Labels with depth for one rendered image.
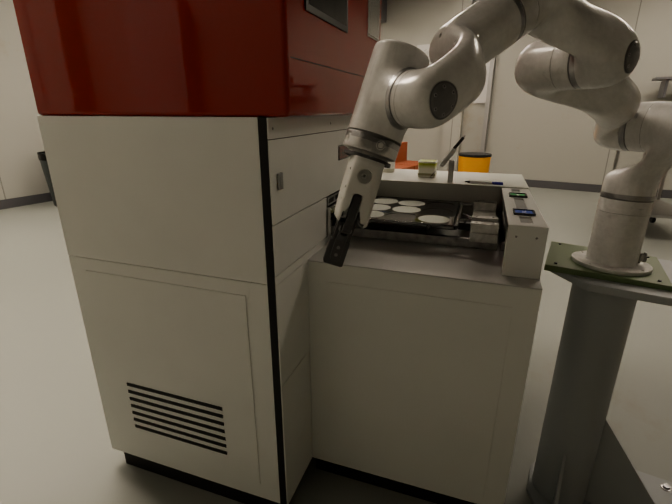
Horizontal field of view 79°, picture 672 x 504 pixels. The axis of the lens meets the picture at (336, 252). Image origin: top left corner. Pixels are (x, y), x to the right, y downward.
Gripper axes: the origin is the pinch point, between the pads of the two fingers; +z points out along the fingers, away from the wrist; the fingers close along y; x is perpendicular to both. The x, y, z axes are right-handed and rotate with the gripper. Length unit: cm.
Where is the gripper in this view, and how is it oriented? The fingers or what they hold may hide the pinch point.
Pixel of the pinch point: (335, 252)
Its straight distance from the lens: 65.2
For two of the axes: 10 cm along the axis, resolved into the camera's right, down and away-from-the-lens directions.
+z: -3.1, 9.4, 1.6
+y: -0.4, -1.9, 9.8
